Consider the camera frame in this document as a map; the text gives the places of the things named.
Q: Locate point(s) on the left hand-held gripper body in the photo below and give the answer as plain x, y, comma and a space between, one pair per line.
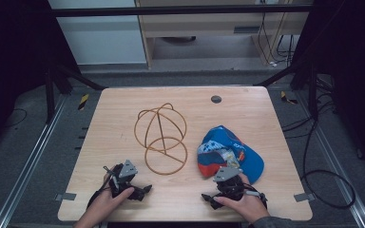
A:
124, 179

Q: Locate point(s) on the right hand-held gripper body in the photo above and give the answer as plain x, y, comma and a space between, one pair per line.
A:
229, 185

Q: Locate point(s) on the person's right hand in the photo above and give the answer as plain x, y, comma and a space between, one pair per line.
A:
245, 205

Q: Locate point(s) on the person's left hand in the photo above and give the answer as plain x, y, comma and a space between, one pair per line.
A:
103, 205

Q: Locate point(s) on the blue and red cap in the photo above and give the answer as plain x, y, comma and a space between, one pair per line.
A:
234, 152

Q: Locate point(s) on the yellow black striped tape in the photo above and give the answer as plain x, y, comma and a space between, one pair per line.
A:
287, 98
83, 101

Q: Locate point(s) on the black metal stand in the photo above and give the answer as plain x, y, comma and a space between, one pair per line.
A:
304, 82
55, 85

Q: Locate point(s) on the white cabinet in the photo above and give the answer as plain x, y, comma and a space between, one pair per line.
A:
98, 34

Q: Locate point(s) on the black horizontal crossbar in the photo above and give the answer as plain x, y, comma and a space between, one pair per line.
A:
177, 10

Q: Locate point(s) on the grey metal table bracket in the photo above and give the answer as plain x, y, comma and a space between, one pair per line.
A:
304, 197
66, 196

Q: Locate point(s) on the aluminium floor rail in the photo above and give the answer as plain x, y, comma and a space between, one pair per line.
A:
25, 164
336, 158

